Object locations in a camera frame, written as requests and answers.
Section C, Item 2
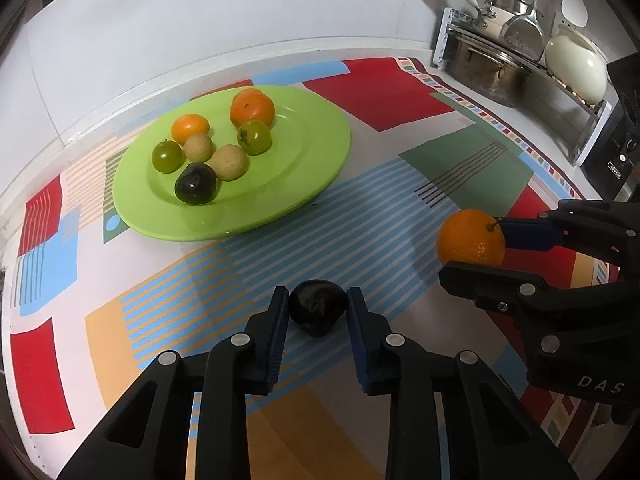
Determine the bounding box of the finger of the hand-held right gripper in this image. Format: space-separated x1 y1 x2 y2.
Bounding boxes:
438 261 626 333
500 200 640 266

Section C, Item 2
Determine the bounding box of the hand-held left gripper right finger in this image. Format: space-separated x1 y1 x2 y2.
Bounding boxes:
346 286 581 480

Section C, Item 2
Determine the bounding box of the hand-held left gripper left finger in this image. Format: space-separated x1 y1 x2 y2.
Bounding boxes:
57 286 291 480

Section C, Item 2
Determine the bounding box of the orange with stem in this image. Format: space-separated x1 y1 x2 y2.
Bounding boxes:
436 209 506 268

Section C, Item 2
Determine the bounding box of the dark purple plum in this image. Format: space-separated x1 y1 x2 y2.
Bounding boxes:
289 280 348 338
174 162 219 206

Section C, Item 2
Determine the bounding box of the green plate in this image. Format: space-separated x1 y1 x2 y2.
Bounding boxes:
112 85 352 242

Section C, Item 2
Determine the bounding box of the green round fruit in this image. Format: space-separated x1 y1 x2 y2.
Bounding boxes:
152 140 183 174
237 120 273 156

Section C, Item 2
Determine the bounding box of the tan round fruit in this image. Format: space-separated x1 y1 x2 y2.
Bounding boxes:
183 133 214 163
207 144 248 181

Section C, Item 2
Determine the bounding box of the small yellow-orange tangerine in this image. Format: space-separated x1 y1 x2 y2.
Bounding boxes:
171 114 211 145

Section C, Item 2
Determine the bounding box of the large orange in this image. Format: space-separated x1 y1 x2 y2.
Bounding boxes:
229 88 276 128

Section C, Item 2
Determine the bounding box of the black appliance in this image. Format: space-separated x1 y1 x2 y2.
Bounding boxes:
582 52 640 201

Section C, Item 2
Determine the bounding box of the metal dish rack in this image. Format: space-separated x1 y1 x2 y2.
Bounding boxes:
432 7 613 168

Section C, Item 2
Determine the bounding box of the large steel pot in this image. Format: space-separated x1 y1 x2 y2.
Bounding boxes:
442 25 536 108

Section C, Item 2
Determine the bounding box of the white ceramic pot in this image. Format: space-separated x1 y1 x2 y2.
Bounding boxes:
544 24 608 106

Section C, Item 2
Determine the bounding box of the metal skimmer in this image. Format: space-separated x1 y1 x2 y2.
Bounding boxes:
502 0 546 58

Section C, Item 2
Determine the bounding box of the colourful patterned mat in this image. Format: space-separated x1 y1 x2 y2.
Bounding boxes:
10 57 621 480

